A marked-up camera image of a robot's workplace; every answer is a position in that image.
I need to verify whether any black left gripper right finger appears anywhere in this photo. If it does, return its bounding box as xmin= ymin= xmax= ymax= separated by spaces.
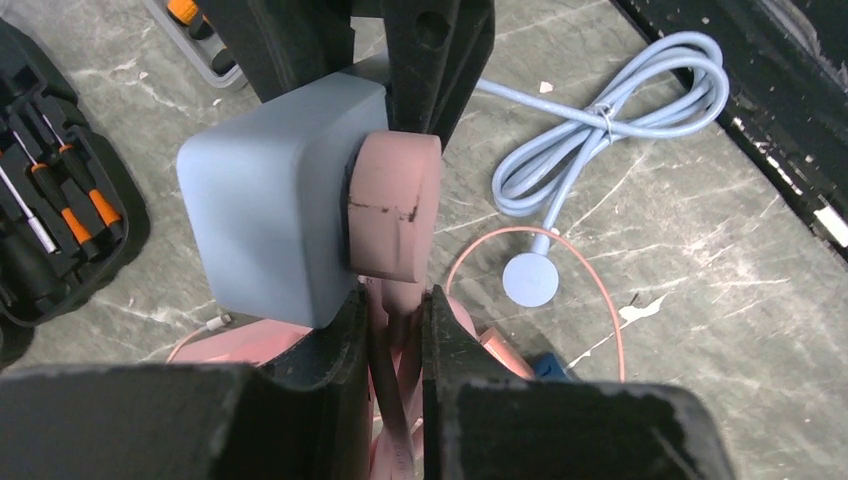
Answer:
xmin=422 ymin=287 xmax=735 ymax=479

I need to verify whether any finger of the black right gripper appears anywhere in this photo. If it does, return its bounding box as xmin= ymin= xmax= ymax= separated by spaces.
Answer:
xmin=382 ymin=0 xmax=495 ymax=146
xmin=198 ymin=0 xmax=355 ymax=102

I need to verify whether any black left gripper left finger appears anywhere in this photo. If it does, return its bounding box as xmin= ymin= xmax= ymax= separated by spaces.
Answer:
xmin=1 ymin=287 xmax=371 ymax=479

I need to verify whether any salmon usb charger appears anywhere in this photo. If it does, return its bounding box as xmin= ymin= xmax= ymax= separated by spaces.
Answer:
xmin=479 ymin=327 xmax=535 ymax=380

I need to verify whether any pink round plug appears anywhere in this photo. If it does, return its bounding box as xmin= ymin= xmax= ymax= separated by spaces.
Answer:
xmin=347 ymin=131 xmax=442 ymax=283

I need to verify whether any light blue power strip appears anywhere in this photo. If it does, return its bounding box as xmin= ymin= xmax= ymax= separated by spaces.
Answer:
xmin=176 ymin=52 xmax=389 ymax=329

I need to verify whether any light blue round plug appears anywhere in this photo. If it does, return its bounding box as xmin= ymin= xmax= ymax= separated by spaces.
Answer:
xmin=502 ymin=252 xmax=559 ymax=308

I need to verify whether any dark blue cube socket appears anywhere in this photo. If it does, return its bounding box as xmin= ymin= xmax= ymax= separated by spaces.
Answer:
xmin=533 ymin=352 xmax=574 ymax=382

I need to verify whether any pink power strip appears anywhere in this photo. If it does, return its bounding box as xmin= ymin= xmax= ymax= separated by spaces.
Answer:
xmin=166 ymin=319 xmax=312 ymax=366

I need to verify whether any grey tool tray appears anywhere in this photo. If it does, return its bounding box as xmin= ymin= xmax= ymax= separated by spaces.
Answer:
xmin=143 ymin=1 xmax=247 ymax=91

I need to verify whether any black tool case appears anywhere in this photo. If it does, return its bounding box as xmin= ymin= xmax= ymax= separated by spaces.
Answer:
xmin=1 ymin=22 xmax=150 ymax=327

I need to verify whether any thin pink charging cable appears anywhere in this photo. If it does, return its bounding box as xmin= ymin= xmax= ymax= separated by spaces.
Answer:
xmin=165 ymin=226 xmax=627 ymax=384

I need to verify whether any light blue power cable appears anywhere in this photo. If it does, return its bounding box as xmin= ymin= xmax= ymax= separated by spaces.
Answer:
xmin=475 ymin=31 xmax=731 ymax=256

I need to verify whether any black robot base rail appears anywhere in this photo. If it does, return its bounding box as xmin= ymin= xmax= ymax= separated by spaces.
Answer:
xmin=616 ymin=1 xmax=847 ymax=257

